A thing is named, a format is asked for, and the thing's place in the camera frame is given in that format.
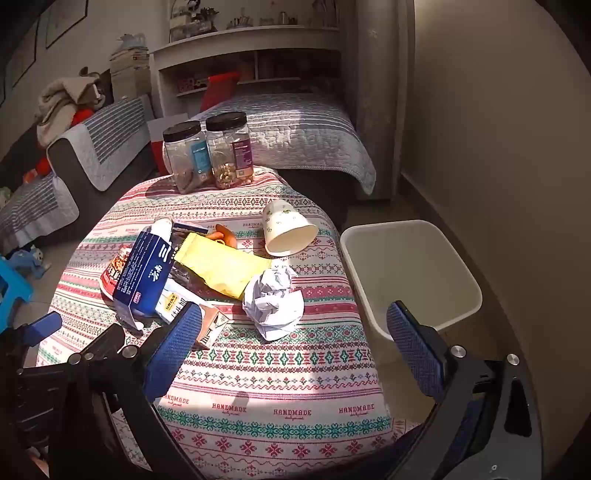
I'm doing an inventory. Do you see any clear jar teal label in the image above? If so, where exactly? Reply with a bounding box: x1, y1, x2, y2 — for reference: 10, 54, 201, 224
163, 121, 211, 195

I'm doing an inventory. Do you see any white headboard shelf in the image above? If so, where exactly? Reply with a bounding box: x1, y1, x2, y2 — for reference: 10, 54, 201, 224
150, 25, 345, 118

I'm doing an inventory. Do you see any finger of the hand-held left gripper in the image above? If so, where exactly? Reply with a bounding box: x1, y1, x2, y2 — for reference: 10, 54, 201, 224
0, 311, 63, 365
67, 323, 126, 370

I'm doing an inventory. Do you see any blue plastic stool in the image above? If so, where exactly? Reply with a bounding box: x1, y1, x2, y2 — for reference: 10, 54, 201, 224
0, 256, 35, 333

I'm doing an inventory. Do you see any large dark blue carton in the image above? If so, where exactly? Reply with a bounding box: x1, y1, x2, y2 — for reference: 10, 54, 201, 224
113, 229, 177, 330

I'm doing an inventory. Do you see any yellow snack packet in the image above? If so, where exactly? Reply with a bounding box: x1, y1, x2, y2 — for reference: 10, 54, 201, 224
173, 233, 273, 301

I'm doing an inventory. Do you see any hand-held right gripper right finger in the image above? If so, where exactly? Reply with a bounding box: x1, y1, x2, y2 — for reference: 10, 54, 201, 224
387, 300, 546, 480

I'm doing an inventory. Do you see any blue plush toy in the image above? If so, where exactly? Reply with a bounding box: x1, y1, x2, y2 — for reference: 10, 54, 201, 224
7, 247, 51, 280

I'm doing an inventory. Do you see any white floral paper cup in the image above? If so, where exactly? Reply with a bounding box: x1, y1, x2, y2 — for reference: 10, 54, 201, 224
262, 199, 319, 257

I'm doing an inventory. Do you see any red pillow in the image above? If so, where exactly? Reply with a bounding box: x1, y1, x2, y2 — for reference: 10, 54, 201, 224
199, 71, 241, 112

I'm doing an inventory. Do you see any stack of boxes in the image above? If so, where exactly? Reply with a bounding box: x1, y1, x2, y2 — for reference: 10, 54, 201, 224
109, 34, 153, 100

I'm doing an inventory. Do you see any white plastic bin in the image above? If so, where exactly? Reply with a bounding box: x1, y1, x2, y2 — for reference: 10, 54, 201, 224
340, 220, 483, 341

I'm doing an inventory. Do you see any clear jar purple label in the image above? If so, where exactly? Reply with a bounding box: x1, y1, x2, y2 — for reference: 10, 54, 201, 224
205, 112, 254, 190

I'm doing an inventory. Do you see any white milk carton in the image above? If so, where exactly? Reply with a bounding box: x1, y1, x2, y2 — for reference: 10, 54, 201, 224
156, 279, 232, 348

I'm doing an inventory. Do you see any pile of beige clothes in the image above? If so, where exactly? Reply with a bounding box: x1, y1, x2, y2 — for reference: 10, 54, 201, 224
36, 76, 105, 148

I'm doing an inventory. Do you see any grey striped sofa cover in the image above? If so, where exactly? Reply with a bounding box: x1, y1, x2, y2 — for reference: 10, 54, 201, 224
0, 175, 80, 252
60, 96, 148, 192

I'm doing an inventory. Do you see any grey curtain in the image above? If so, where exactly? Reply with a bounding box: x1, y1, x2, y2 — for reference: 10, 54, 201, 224
344, 0, 409, 200

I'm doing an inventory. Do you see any crumpled white paper ball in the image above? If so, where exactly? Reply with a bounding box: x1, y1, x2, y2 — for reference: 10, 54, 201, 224
242, 267, 305, 342

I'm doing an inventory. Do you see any dark sofa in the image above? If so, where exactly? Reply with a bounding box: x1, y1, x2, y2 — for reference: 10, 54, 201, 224
0, 95, 158, 252

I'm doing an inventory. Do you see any framed wall picture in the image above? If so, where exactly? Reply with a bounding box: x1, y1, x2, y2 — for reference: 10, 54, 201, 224
45, 0, 89, 49
9, 18, 40, 88

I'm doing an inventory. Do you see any dark bed base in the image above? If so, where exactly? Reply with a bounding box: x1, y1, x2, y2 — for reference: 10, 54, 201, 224
277, 166, 357, 222

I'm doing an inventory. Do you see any clear plastic bottle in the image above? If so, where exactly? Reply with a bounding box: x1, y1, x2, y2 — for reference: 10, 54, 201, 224
148, 217, 175, 241

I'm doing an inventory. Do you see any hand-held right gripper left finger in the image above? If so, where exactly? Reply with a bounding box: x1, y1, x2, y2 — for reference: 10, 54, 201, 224
51, 302, 204, 480

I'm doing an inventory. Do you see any orange peel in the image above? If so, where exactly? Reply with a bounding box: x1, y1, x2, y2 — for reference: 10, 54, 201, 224
205, 224, 238, 247

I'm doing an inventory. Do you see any red snack packet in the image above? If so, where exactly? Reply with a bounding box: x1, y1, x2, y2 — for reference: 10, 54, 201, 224
100, 244, 139, 301

